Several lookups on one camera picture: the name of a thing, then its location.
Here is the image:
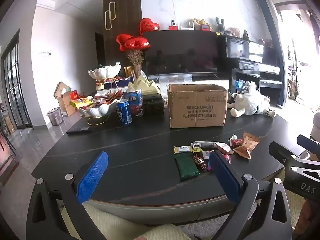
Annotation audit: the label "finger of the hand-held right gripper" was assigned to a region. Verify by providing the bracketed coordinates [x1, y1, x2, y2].
[269, 141, 320, 172]
[297, 134, 320, 153]

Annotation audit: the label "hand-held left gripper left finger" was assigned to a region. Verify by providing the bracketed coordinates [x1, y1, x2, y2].
[26, 151, 109, 240]

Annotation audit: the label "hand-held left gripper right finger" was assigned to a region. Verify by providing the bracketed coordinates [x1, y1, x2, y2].
[209, 150, 293, 240]

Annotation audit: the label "dark red candy packet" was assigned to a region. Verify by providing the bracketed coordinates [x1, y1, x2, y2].
[192, 154, 208, 172]

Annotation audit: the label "pink snack packet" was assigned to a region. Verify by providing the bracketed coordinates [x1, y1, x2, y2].
[202, 150, 232, 163]

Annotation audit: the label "brown biscuit packet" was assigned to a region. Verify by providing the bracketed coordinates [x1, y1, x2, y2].
[233, 132, 260, 160]

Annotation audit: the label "small red snack packet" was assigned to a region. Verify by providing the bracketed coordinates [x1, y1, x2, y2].
[228, 134, 244, 147]

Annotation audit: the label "grey and white snack bar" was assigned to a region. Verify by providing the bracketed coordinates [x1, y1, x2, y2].
[191, 141, 234, 155]

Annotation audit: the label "green snack packet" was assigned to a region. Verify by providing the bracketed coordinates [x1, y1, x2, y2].
[174, 151, 200, 182]

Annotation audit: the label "white and yellow snack packet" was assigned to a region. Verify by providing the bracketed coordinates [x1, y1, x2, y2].
[174, 145, 193, 154]

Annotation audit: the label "brown cardboard box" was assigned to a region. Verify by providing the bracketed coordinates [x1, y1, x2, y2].
[167, 84, 228, 128]

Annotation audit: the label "black remote control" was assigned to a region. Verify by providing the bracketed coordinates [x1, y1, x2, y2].
[66, 127, 90, 135]

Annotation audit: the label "white plush sheep toy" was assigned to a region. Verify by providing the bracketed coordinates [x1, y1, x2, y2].
[230, 81, 277, 118]

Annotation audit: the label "black piano bench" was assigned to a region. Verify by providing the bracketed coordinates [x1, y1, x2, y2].
[259, 79, 283, 105]

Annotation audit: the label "white tiered petal snack stand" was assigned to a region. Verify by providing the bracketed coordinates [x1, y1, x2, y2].
[77, 64, 123, 126]

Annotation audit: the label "grey trash bin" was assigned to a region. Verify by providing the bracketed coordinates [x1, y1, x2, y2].
[47, 107, 64, 127]

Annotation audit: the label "blue soda can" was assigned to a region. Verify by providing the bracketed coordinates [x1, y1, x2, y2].
[116, 99, 133, 126]

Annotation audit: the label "open cardboard box with packets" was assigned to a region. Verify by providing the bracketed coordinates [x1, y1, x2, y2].
[54, 81, 83, 117]

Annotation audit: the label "pile of red snack sticks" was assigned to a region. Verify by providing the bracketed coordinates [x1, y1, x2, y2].
[92, 90, 124, 105]

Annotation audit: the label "blue snack bag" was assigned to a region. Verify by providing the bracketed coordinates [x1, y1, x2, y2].
[124, 90, 144, 117]

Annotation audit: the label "dark ornate box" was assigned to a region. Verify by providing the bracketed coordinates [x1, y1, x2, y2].
[143, 94, 165, 113]

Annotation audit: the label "black piano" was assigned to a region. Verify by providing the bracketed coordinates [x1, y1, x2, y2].
[217, 35, 283, 105]

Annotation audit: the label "clear plastic container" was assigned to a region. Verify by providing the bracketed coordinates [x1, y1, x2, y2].
[159, 76, 193, 98]

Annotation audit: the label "black framed glass door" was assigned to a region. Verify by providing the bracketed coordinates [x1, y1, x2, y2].
[0, 29, 34, 130]

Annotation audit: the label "dried flower bouquet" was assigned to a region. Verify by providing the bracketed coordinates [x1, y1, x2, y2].
[124, 49, 145, 79]

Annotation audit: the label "black television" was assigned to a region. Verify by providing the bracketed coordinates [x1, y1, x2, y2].
[143, 30, 220, 77]

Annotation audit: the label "black bunny figure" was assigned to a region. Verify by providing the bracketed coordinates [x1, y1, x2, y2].
[215, 17, 232, 36]

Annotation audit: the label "red heart balloon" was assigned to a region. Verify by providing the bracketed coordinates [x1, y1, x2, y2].
[139, 18, 160, 36]
[116, 34, 133, 52]
[124, 36, 151, 50]

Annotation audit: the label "yellow plush toys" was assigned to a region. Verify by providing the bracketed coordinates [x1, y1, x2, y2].
[191, 18, 213, 31]

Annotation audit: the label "gold loop wall ornament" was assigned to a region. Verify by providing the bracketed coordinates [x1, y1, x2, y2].
[104, 2, 116, 30]

